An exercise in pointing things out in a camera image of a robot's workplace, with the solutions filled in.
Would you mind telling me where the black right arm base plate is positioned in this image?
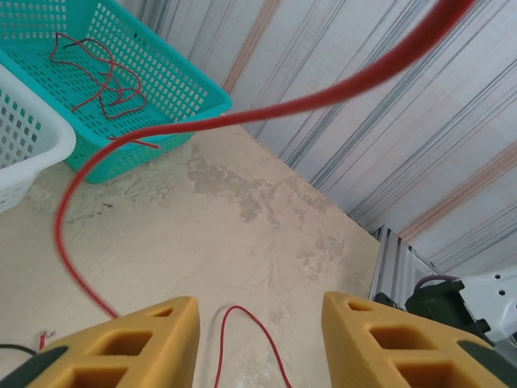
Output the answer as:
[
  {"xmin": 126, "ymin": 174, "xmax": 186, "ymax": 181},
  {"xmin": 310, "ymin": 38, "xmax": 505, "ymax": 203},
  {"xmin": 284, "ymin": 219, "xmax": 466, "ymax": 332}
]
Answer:
[{"xmin": 374, "ymin": 291, "xmax": 407, "ymax": 311}]

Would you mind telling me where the bundle of coloured wires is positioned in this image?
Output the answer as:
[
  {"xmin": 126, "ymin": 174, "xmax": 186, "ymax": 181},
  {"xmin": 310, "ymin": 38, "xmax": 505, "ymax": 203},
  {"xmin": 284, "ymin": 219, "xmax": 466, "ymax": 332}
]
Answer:
[{"xmin": 48, "ymin": 32, "xmax": 122, "ymax": 106}]

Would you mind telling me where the white plastic basket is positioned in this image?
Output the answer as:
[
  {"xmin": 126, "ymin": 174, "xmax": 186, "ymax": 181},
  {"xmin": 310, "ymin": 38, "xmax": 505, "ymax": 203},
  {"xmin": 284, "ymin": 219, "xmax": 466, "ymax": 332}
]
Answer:
[{"xmin": 0, "ymin": 62, "xmax": 78, "ymax": 213}]

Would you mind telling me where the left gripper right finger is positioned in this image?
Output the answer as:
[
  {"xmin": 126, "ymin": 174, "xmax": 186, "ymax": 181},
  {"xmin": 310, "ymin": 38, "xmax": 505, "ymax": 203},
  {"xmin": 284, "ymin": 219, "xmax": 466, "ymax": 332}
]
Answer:
[{"xmin": 322, "ymin": 290, "xmax": 517, "ymax": 388}]

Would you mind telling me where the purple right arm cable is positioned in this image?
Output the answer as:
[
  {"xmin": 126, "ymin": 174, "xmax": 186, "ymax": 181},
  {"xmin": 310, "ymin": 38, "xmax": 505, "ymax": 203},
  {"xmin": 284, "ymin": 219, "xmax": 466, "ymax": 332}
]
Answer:
[{"xmin": 414, "ymin": 272, "xmax": 460, "ymax": 290}]

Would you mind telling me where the teal plastic basket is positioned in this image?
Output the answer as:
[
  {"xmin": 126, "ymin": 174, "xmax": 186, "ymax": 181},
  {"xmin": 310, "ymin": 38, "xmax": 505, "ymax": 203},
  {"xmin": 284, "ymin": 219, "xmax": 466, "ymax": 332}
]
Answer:
[{"xmin": 0, "ymin": 0, "xmax": 234, "ymax": 185}]

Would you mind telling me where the long aluminium mounting rail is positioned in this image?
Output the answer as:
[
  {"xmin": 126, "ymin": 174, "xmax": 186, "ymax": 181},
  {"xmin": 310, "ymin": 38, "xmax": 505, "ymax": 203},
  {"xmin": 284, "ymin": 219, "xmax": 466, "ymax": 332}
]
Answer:
[{"xmin": 369, "ymin": 225, "xmax": 442, "ymax": 308}]

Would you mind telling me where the black cable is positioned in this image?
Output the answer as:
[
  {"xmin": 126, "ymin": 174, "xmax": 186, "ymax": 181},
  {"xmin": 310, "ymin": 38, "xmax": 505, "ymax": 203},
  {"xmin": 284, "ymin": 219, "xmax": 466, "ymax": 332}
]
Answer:
[{"xmin": 0, "ymin": 343, "xmax": 38, "ymax": 357}]

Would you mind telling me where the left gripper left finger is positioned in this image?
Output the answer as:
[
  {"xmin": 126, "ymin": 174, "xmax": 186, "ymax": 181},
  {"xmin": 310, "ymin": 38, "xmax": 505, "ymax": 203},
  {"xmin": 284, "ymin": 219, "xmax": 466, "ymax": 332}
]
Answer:
[{"xmin": 0, "ymin": 296, "xmax": 202, "ymax": 388}]

